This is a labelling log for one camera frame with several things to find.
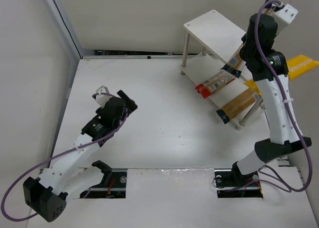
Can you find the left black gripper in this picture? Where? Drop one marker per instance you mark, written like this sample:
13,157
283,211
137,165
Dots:
127,101

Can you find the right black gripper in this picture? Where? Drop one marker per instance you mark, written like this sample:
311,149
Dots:
231,68

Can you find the blue spaghetti bag front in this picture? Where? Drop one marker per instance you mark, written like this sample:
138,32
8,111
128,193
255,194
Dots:
235,64

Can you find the yellow spaghetti bag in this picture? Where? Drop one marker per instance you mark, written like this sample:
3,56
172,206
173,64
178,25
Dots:
300,65

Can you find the red spaghetti bag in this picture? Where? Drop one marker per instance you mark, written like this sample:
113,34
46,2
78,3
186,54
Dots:
214,84

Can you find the dark blue spaghetti bag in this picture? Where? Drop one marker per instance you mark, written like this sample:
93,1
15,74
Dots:
237,105

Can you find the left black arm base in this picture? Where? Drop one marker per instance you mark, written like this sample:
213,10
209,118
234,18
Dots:
112,185

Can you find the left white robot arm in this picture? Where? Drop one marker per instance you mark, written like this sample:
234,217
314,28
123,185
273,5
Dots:
49,193

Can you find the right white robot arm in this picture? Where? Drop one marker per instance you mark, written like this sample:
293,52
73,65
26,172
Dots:
270,72

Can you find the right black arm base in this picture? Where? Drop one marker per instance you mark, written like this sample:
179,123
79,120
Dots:
230,183

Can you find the white two-tier shelf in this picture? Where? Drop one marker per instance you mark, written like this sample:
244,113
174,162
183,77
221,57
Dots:
219,39

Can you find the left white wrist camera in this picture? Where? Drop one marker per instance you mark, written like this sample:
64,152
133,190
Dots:
101,96

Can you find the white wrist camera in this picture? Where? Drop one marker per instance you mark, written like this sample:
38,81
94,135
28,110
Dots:
284,17
101,96

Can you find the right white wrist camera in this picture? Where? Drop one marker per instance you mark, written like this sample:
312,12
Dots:
284,17

